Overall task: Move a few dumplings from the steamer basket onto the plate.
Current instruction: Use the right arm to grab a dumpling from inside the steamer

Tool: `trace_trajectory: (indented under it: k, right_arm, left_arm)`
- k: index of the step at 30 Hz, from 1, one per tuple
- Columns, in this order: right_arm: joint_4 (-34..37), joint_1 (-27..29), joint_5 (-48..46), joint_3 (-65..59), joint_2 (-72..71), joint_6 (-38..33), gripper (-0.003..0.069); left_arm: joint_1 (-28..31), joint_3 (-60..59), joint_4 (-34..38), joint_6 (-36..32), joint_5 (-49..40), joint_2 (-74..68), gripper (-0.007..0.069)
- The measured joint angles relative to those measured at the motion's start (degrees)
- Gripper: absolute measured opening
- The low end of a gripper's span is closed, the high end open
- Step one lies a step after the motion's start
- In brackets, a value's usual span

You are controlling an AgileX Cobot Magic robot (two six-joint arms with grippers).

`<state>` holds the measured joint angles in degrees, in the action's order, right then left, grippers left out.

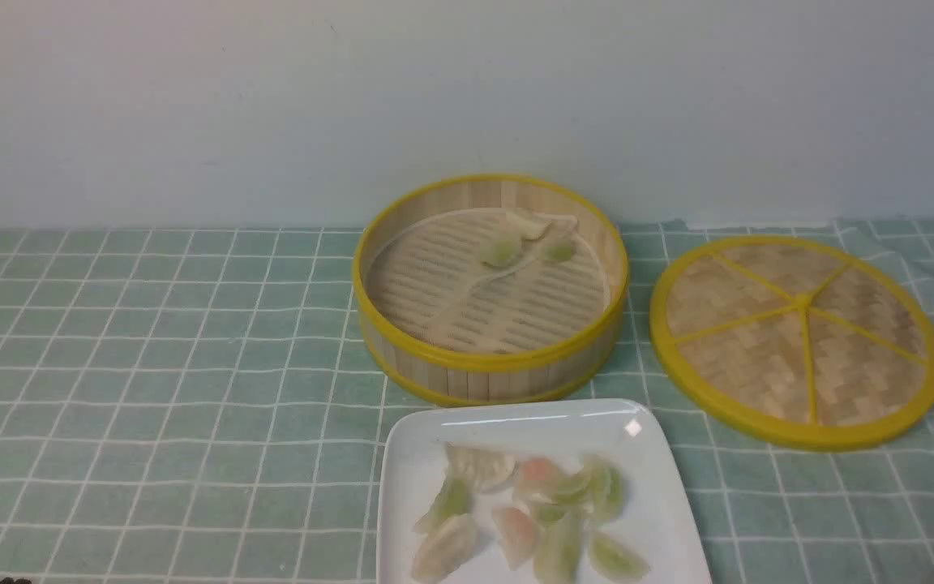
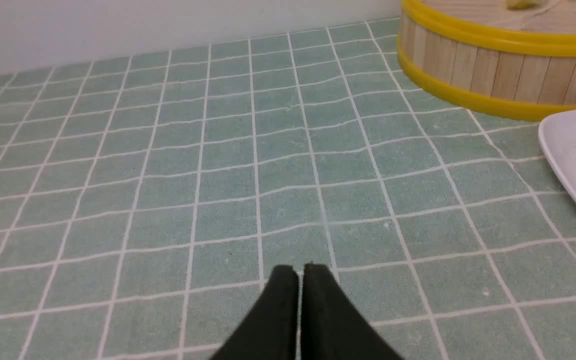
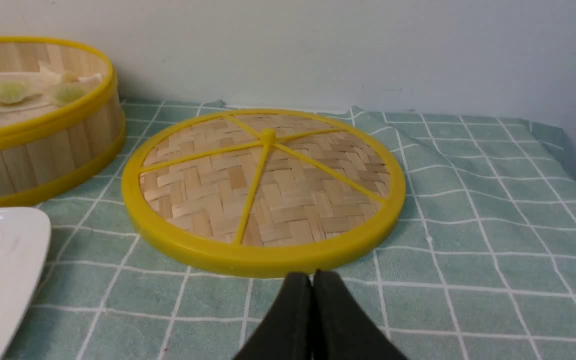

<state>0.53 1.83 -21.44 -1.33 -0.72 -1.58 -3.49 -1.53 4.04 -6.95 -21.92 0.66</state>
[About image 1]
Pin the green dumpling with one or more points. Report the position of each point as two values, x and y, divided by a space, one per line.
500 251
558 250

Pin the white round dumpling on plate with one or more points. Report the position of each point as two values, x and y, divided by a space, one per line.
483 470

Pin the green dumpling plate left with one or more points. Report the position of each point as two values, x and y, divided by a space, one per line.
454 498

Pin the white square plate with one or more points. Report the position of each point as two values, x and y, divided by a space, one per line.
657 522

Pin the small green dumpling plate middle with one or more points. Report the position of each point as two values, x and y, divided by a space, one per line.
546 513

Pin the pink dumpling plate centre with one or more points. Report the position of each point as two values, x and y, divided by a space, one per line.
518 535

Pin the white dumpling plate front left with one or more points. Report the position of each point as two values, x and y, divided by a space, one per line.
447 548

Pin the green dumpling plate front centre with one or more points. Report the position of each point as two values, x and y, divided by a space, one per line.
559 551

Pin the green dumpling plate front right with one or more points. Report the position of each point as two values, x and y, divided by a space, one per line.
614 561

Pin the yellow-rimmed bamboo steamer basket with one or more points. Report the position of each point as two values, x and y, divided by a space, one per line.
449 378

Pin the white steamer liner cloth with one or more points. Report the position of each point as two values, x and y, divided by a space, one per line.
429 283

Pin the yellow-rimmed woven bamboo lid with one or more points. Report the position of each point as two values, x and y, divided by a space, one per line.
794 342

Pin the green checkered tablecloth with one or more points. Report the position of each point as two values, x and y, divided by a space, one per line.
198 406

